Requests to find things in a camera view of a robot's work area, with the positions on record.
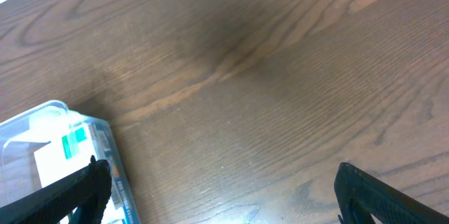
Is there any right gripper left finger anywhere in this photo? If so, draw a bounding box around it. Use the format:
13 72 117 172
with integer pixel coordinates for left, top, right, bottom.
1 157 112 223

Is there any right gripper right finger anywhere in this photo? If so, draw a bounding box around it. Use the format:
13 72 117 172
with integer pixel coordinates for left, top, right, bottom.
334 162 448 224

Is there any white green medicine box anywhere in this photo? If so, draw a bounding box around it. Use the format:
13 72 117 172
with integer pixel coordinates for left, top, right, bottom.
33 126 123 224

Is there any blue tall carton box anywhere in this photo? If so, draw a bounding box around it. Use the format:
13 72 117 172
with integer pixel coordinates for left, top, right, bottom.
88 122 140 224

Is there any clear plastic container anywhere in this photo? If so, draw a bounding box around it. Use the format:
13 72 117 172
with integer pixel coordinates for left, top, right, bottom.
0 100 141 224

